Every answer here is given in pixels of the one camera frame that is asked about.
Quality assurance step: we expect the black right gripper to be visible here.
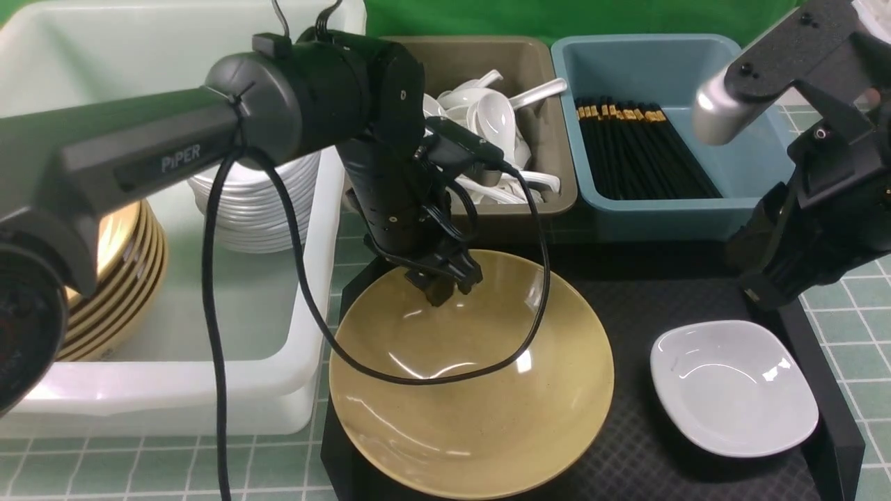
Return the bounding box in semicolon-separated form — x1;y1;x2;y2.
725;132;890;311

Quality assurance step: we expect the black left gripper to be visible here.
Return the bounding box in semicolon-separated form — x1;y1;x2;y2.
337;116;504;305

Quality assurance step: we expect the white square dish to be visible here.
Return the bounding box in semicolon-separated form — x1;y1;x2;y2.
649;320;820;459

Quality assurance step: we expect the yellow noodle bowl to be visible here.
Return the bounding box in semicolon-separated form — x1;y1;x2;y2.
330;250;615;500

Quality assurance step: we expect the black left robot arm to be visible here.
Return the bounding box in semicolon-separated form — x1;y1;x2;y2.
2;26;503;413

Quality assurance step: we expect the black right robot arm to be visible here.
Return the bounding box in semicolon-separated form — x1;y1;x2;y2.
693;1;890;310

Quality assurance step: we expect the yellow bowl stack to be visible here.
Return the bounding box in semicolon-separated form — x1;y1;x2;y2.
56;200;169;363

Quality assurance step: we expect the white soup spoon pile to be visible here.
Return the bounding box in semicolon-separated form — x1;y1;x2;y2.
423;70;568;203

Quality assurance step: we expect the white soup spoon top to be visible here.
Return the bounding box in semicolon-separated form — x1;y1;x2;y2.
468;90;517;161

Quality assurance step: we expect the white dish stack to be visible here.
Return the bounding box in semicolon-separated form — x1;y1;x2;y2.
214;152;321;253

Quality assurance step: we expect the brown spoon bin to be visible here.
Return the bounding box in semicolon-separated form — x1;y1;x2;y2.
389;35;578;248

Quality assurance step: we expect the black serving tray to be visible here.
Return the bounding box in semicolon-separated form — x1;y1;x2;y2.
322;240;866;501

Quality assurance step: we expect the black chopsticks bundle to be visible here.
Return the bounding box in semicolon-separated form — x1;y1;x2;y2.
575;96;722;200

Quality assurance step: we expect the green backdrop cloth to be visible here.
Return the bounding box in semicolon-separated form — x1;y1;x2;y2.
0;0;815;48

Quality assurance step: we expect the blue chopstick bin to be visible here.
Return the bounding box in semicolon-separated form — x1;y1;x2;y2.
551;34;795;242

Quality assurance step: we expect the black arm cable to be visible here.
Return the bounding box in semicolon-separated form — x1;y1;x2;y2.
200;0;552;501

